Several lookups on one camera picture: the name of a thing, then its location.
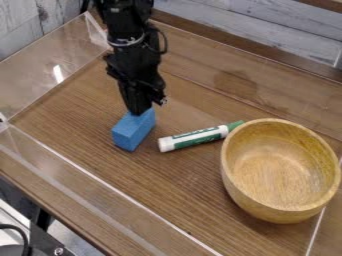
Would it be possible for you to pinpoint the clear acrylic tray wall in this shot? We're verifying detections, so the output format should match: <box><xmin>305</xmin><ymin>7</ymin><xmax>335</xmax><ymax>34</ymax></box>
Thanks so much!
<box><xmin>0</xmin><ymin>14</ymin><xmax>342</xmax><ymax>256</ymax></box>

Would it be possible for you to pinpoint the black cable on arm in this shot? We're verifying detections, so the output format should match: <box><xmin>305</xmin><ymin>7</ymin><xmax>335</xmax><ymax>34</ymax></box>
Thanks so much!
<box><xmin>144</xmin><ymin>25</ymin><xmax>169</xmax><ymax>56</ymax></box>

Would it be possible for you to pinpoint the green and white marker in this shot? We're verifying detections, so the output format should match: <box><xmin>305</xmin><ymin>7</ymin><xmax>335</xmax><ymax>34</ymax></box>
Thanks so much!
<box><xmin>157</xmin><ymin>121</ymin><xmax>243</xmax><ymax>152</ymax></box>

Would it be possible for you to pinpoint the brown wooden bowl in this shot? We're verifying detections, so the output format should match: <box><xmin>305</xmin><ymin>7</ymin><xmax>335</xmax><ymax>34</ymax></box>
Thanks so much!
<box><xmin>220</xmin><ymin>118</ymin><xmax>342</xmax><ymax>224</ymax></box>

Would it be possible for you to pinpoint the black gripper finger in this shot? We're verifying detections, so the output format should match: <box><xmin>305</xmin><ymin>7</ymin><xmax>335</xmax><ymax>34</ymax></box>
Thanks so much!
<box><xmin>136</xmin><ymin>84</ymin><xmax>152</xmax><ymax>115</ymax></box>
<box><xmin>117</xmin><ymin>81</ymin><xmax>138</xmax><ymax>115</ymax></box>

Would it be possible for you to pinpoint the black equipment with cable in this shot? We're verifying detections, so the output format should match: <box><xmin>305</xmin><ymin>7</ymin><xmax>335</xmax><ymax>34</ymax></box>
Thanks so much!
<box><xmin>0</xmin><ymin>224</ymin><xmax>74</xmax><ymax>256</ymax></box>

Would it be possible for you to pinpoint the blue rectangular block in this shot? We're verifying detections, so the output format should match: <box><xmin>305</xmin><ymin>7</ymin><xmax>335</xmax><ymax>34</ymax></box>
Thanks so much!
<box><xmin>110</xmin><ymin>108</ymin><xmax>156</xmax><ymax>152</ymax></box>

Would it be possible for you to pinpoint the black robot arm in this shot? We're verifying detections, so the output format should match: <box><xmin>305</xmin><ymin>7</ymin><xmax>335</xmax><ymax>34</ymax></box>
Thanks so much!
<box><xmin>94</xmin><ymin>0</ymin><xmax>168</xmax><ymax>116</ymax></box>

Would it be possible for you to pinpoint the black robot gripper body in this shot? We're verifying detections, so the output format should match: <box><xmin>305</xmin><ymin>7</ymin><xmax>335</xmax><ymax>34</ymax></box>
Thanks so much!
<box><xmin>104</xmin><ymin>39</ymin><xmax>166</xmax><ymax>104</ymax></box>

